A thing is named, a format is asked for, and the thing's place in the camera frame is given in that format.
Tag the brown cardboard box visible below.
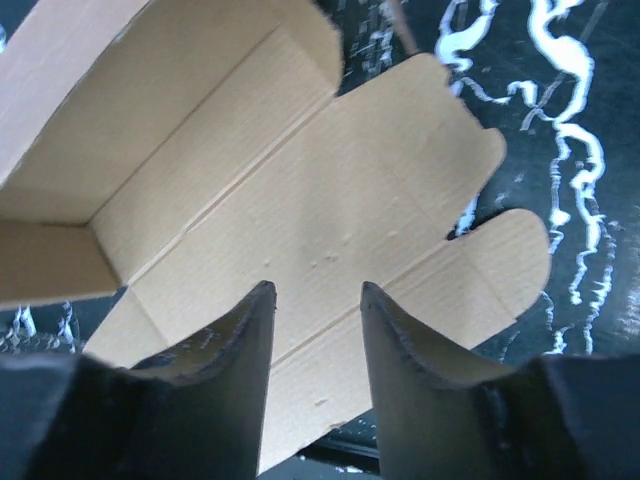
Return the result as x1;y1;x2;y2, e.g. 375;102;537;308
1;1;550;470

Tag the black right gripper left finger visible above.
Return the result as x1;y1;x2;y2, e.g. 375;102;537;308
1;281;276;479

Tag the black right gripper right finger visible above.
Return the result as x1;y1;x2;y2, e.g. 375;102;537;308
360;282;639;479

